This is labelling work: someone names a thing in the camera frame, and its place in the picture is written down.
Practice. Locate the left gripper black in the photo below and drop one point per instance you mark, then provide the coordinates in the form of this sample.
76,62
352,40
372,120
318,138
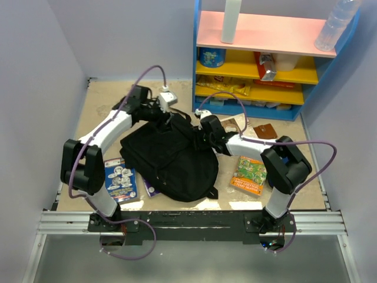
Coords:
155,104

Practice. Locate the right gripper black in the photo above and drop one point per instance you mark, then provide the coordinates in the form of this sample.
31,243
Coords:
201,129

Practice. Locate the black student backpack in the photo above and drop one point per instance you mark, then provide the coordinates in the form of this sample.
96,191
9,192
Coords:
166,153

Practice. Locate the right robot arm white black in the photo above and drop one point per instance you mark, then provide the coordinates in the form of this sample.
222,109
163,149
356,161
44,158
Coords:
286,166

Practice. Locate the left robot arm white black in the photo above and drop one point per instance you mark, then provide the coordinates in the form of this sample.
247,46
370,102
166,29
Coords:
82,167

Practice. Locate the yellow chips bag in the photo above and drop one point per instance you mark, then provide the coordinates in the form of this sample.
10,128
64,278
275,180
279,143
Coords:
220,83

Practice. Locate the white coffee cover book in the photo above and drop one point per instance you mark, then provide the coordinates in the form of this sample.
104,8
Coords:
237,123

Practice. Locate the brown leather wallet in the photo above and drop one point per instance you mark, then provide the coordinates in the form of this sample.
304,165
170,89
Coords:
265,131

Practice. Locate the orange treehouse book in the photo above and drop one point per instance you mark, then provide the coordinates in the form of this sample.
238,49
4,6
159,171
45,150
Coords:
249,176

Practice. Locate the red flat packet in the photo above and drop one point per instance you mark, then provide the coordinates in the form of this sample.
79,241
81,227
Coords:
275,84

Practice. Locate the blue pencil case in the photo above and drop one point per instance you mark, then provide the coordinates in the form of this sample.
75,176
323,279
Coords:
269,182

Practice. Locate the blue cartoon book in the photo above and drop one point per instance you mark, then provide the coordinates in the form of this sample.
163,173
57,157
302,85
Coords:
120,181

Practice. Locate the blue round tin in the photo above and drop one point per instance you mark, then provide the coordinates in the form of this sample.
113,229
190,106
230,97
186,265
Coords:
212,57

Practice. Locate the colourful wooden shelf unit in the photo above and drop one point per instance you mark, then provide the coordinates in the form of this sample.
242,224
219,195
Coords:
273,34

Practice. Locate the purple book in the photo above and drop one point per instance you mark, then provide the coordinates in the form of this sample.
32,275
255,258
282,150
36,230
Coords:
151,191

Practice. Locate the white plastic tub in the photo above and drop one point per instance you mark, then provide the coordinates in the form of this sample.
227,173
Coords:
285,62

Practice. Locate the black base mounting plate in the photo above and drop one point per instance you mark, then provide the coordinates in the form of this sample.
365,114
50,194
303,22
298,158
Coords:
246,226

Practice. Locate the white tall bottle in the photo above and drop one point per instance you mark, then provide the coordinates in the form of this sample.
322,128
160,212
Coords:
230,19

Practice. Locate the clear plastic water bottle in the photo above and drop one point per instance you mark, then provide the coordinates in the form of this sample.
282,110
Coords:
336,23

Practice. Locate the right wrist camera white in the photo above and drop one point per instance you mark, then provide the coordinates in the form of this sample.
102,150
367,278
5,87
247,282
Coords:
201,113

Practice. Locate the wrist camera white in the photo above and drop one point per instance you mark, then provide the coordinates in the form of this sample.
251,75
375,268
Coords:
201,113
166,99

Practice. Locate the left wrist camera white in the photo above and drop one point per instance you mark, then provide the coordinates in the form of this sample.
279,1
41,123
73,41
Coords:
166,99

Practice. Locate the aluminium rail frame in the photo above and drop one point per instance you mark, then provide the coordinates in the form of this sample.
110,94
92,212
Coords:
64,251

